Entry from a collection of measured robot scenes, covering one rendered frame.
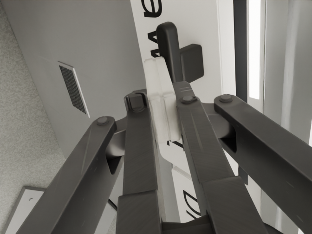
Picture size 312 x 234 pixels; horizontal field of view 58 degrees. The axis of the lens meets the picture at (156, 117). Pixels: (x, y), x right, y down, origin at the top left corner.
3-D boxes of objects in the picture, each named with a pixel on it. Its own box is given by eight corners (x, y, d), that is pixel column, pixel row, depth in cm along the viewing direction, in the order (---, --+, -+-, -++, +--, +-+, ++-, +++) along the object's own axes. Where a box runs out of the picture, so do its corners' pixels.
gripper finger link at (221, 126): (180, 121, 14) (242, 111, 14) (169, 82, 18) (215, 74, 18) (184, 146, 14) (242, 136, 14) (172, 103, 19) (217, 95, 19)
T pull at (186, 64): (167, 114, 24) (178, 119, 23) (152, 24, 20) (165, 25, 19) (197, 97, 26) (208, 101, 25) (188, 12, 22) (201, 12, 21)
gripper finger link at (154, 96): (169, 143, 16) (156, 145, 16) (159, 93, 22) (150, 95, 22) (161, 96, 15) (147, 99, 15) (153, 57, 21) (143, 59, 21)
